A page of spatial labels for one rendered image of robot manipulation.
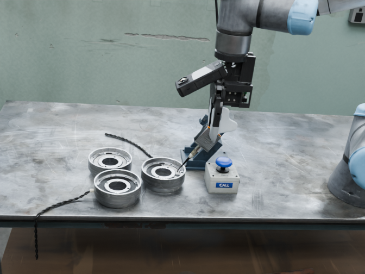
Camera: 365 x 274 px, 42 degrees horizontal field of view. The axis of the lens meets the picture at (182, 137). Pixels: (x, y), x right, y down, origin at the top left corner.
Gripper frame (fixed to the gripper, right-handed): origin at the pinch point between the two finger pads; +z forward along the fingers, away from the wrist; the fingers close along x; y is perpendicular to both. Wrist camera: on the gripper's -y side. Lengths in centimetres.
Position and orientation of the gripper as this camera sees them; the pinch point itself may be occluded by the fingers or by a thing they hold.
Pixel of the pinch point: (210, 134)
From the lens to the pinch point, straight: 110.4
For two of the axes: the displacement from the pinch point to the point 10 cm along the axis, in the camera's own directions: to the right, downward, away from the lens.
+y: 9.9, 0.5, 1.1
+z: -1.0, 8.9, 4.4
